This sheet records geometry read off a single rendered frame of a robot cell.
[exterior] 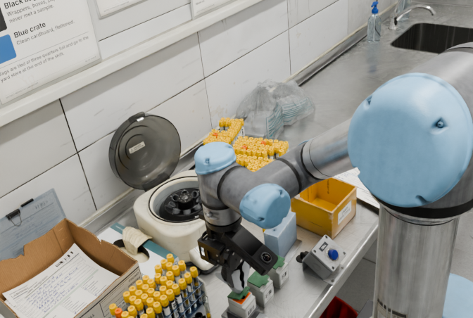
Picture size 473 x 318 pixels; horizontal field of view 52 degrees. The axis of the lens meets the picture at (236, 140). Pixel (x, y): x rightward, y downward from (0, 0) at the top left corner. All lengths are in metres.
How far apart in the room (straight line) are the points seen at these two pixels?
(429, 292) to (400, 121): 0.24
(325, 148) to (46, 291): 0.78
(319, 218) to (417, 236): 0.76
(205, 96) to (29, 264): 0.77
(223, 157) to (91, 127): 0.60
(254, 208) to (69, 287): 0.62
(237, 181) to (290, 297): 0.46
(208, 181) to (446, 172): 0.49
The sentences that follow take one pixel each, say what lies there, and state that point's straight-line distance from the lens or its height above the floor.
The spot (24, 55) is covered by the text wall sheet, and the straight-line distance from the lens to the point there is 1.22.
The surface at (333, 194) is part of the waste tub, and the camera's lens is 1.41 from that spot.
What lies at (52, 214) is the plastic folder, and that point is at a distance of 1.35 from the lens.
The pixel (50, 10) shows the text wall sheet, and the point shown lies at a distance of 1.23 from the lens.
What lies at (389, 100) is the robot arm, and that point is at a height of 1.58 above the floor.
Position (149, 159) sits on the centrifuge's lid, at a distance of 1.45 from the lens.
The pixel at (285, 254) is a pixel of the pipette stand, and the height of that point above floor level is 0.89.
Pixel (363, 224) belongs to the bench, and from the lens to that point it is 1.38.
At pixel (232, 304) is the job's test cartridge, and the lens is 1.11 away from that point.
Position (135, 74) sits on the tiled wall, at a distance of 1.42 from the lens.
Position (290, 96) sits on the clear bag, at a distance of 1.81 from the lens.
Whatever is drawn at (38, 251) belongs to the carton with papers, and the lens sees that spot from 1.32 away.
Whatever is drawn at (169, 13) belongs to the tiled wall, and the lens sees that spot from 1.49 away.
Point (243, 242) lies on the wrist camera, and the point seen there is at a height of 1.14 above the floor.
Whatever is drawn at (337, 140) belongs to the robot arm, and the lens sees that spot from 0.76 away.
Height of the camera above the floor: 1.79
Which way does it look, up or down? 31 degrees down
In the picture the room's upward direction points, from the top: 7 degrees counter-clockwise
